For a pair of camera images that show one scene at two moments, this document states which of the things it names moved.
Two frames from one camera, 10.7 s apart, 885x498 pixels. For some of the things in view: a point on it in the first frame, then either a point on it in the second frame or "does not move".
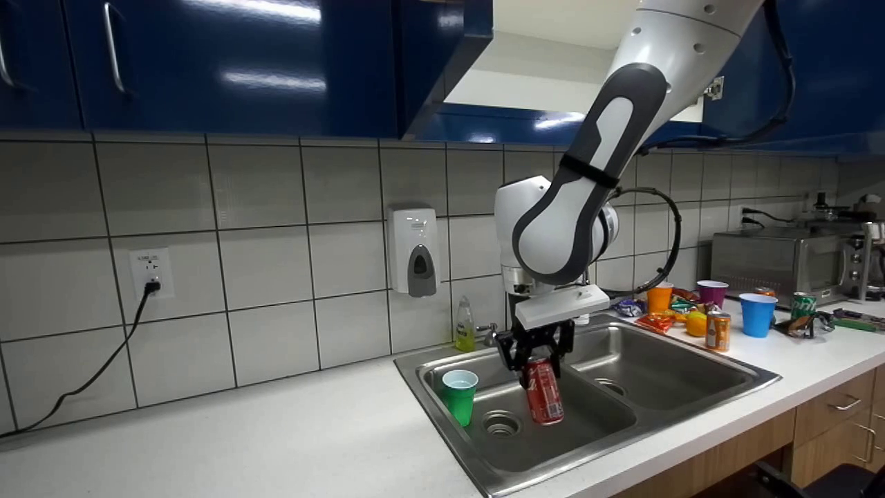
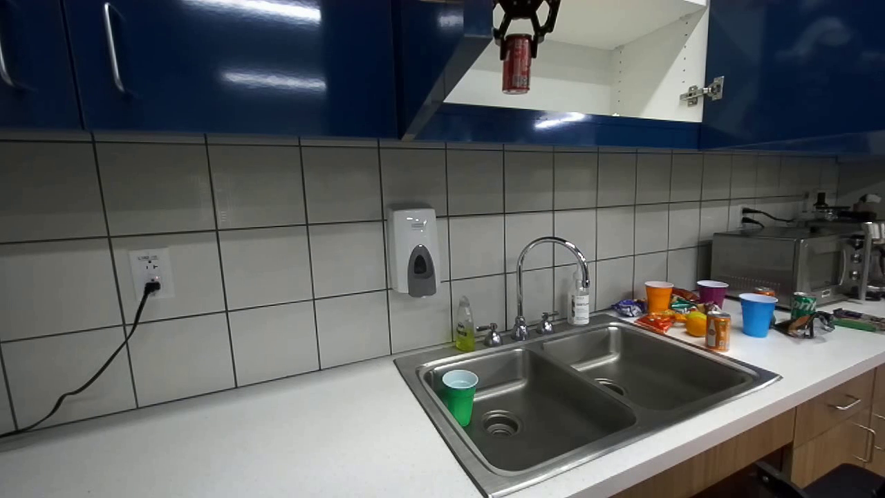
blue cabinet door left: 245,67 does not move
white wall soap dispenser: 412,243 does not move
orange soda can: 721,333 does not move
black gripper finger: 559,352 → 542,16
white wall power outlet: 151,266 does not move
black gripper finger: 513,352 → 499,23
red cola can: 542,391 → 519,64
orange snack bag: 657,322 does not move
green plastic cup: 461,395 does not move
